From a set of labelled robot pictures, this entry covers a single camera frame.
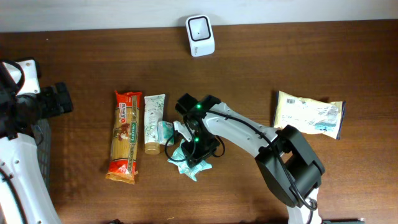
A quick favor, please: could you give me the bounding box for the left black camera cable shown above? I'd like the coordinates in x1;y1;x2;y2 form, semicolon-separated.
0;58;29;224

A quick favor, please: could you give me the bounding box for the grey plastic mesh basket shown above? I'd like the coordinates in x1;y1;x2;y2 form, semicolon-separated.
32;119;52;189

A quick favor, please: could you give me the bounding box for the teal crinkled snack packet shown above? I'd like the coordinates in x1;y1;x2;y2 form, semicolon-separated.
167;140;212;182

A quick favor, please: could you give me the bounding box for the white cosmetic tube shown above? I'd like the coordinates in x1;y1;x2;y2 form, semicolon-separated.
144;94;165;155

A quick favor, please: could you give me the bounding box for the orange spaghetti packet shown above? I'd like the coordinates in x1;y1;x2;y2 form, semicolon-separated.
105;92;142;184

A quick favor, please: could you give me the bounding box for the small teal white packet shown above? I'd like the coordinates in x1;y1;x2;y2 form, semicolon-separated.
157;121;175;146

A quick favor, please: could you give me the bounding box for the cream snack bag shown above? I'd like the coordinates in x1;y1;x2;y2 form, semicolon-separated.
273;91;346;140

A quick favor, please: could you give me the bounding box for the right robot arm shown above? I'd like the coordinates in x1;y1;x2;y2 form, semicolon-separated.
174;93;325;223

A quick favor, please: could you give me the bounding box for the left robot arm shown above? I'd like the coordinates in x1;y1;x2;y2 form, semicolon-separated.
1;57;73;223

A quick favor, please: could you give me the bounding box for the white barcode scanner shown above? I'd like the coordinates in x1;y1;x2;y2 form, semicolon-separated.
185;15;215;57

